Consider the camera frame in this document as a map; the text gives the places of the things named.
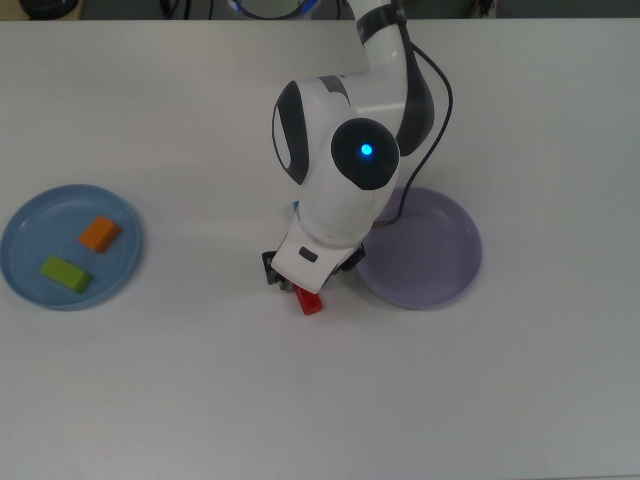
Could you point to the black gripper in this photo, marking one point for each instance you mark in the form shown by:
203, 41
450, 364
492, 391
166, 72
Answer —
269, 270

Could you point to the red cylinder block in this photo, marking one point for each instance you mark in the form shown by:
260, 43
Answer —
310, 302

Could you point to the orange block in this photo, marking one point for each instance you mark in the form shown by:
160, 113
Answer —
99, 234

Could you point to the green rectangular block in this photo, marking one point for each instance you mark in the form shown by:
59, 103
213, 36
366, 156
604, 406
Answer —
65, 274

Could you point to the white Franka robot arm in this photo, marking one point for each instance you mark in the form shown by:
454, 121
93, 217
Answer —
340, 200

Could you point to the purple plate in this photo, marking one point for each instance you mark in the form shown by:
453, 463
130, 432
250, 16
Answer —
425, 260

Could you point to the blue plate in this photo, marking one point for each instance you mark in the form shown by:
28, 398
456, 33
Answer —
60, 295

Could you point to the round base with blue light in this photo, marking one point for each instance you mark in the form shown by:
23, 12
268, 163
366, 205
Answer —
270, 9

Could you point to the black round object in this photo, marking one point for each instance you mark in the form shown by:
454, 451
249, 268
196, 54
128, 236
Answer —
47, 6

